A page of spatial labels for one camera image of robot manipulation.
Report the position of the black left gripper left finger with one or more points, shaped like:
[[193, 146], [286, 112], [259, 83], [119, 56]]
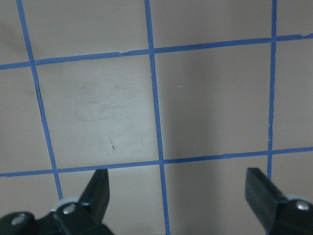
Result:
[[84, 217]]

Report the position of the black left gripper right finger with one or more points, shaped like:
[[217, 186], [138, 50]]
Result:
[[278, 213]]

